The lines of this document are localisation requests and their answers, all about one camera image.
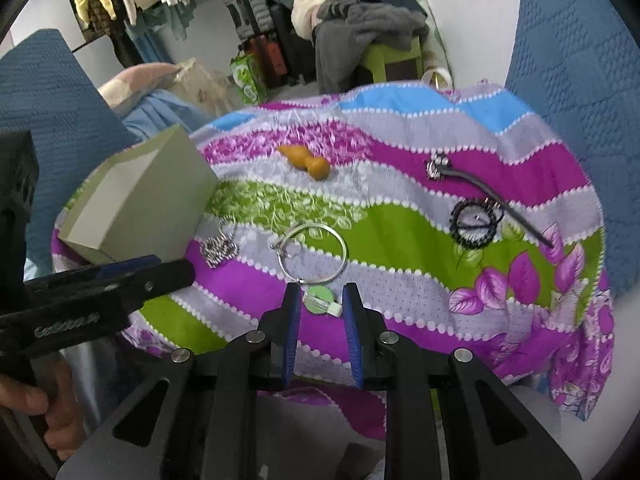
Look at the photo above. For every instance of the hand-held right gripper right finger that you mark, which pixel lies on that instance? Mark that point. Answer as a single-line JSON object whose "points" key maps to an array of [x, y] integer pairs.
{"points": [[352, 330]]}

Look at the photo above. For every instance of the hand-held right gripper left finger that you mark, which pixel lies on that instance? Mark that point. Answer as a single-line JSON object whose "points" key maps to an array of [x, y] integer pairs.
{"points": [[291, 330]]}

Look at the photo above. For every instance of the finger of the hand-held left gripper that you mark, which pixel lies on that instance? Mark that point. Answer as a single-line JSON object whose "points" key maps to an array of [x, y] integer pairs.
{"points": [[125, 287], [127, 266]]}

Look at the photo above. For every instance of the green round hair clip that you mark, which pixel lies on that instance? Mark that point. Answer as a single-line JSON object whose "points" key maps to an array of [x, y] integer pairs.
{"points": [[320, 299]]}

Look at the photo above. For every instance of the grey-green cardboard box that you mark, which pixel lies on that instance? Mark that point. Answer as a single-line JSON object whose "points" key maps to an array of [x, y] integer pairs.
{"points": [[165, 200]]}

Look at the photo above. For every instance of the black hair stick silver ornament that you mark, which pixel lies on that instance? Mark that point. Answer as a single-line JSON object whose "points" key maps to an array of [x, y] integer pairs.
{"points": [[480, 187]]}

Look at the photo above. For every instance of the person's left hand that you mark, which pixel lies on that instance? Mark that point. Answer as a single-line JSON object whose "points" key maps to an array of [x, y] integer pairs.
{"points": [[65, 410]]}

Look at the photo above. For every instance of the silver bangle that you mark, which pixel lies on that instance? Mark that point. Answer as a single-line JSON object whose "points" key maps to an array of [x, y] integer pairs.
{"points": [[344, 255]]}

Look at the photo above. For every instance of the colourful striped floral blanket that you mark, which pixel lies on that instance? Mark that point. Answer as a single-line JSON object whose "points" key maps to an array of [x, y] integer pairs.
{"points": [[400, 270]]}

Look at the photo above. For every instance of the blue textured sofa cushion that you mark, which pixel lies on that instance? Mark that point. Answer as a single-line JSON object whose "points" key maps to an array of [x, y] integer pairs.
{"points": [[55, 110], [575, 85]]}

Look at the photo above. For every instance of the light blue cloth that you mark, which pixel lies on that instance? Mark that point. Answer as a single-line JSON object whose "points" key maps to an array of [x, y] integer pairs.
{"points": [[160, 115]]}

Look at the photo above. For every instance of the pink pillow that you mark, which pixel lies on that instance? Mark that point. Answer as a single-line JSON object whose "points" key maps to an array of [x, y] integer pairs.
{"points": [[135, 80]]}

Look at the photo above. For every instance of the orange gourd pendant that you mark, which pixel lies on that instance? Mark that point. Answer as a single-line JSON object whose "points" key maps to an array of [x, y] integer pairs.
{"points": [[307, 162]]}

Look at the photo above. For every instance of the beige floral bag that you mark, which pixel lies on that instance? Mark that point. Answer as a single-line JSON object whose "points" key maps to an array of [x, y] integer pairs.
{"points": [[200, 85]]}

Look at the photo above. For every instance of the green patterned bag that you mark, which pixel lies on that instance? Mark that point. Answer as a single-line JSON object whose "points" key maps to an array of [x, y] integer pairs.
{"points": [[247, 77]]}

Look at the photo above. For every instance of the dark red suitcase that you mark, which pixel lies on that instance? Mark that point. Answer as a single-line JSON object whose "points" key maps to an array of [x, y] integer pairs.
{"points": [[272, 60]]}

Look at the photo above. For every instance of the green plastic stool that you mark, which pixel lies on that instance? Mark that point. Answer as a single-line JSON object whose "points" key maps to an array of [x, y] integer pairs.
{"points": [[392, 55]]}

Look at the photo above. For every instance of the pile of grey clothes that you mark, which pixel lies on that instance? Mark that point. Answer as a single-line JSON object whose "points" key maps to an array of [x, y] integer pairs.
{"points": [[350, 15]]}

